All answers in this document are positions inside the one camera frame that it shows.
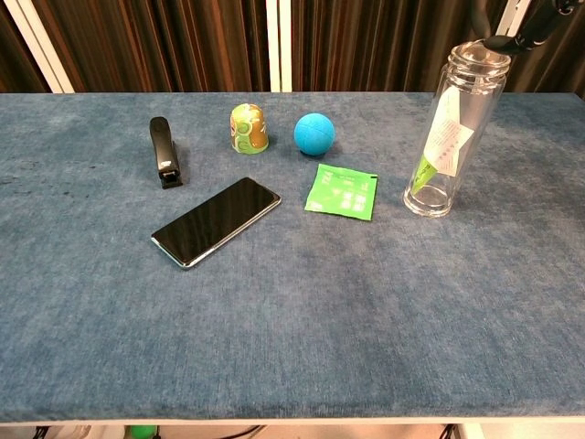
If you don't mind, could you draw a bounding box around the black smartphone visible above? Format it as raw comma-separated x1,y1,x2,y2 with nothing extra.
150,177,282,271

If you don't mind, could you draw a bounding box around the black stapler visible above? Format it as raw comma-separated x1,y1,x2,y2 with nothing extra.
148,116,185,189

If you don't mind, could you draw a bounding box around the green tea packet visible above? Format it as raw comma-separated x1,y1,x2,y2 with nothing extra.
303,163,379,222

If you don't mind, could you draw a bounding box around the white green paper leaflet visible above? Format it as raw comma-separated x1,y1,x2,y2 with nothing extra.
410,89,476,196

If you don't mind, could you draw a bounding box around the clear glass jar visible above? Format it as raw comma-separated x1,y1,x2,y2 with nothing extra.
402,40,511,219

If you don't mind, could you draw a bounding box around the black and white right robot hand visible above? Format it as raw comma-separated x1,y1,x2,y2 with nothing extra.
465,0,578,55

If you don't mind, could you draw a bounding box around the blue fabric table cover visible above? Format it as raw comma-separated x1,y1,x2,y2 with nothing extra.
0,92,585,420

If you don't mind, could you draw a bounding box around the blue rubber ball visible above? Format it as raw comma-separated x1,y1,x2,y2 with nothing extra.
293,112,337,155

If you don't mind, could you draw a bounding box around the dark pleated curtain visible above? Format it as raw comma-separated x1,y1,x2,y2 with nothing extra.
505,0,585,100
30,0,271,94
0,0,49,94
291,0,506,94

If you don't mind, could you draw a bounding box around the green patterned egg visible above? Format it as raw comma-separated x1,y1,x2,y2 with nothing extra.
229,102,271,156

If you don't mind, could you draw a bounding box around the white frame post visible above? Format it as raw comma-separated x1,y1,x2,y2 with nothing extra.
265,0,294,93
495,0,527,38
3,0,75,94

